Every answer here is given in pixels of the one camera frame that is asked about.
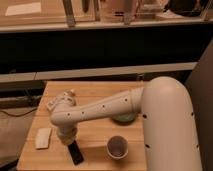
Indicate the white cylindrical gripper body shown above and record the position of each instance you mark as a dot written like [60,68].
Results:
[66,132]

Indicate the black rectangular eraser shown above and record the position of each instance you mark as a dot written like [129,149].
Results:
[75,153]

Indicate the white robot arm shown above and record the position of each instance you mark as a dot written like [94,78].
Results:
[170,133]

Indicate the white folded cloth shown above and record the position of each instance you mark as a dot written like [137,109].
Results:
[43,138]

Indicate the white paper cup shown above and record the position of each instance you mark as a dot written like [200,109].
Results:
[117,147]

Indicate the green bowl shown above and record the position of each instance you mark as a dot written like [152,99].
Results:
[125,118]

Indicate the white paper sheet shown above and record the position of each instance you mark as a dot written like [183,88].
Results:
[20,9]

